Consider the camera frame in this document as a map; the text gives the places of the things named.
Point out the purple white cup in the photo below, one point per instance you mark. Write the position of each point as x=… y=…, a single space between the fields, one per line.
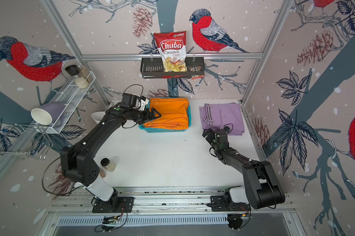
x=48 y=113

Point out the wire cup rack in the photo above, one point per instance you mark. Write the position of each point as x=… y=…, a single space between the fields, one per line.
x=25 y=141

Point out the red cassava chips bag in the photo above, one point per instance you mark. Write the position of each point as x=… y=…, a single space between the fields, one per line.
x=172 y=48

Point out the white wire wall shelf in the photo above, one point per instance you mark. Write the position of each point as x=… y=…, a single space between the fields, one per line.
x=68 y=98

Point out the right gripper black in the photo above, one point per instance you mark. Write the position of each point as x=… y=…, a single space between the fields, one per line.
x=212 y=134

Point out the orange pants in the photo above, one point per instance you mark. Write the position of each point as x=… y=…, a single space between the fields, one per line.
x=170 y=113

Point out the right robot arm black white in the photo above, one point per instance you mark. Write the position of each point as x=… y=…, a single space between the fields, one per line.
x=262 y=187

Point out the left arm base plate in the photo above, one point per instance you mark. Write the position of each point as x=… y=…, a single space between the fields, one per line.
x=121 y=205

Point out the white utensil holder cup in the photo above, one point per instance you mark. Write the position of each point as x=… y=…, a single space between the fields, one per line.
x=98 y=116

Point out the spice jar on table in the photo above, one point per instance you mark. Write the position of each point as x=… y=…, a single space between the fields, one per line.
x=108 y=164
x=102 y=173

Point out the glass spice bottle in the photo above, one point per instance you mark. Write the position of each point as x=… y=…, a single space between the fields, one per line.
x=85 y=73

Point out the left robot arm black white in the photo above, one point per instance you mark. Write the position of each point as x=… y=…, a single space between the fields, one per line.
x=78 y=163

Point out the purple pants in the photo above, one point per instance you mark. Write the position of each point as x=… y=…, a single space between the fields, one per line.
x=216 y=116

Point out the black lid spice jar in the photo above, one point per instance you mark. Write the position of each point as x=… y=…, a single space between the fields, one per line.
x=79 y=80

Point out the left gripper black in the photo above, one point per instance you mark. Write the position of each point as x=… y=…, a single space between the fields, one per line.
x=147 y=117

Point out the black hanging wire shelf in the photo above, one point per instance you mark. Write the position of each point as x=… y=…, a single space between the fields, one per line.
x=153 y=69

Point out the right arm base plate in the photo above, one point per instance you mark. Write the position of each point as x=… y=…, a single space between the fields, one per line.
x=219 y=203

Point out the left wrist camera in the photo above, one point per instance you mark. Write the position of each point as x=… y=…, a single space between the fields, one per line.
x=133 y=102

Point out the teal plastic basket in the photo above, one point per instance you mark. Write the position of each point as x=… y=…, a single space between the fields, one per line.
x=189 y=119

